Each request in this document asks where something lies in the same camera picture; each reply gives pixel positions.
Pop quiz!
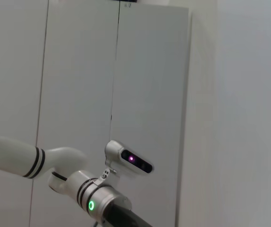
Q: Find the white panel cabinet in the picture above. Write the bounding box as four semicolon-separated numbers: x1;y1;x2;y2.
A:
0;0;193;227

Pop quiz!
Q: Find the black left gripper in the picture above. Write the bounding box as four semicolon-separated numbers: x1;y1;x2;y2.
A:
101;202;154;227

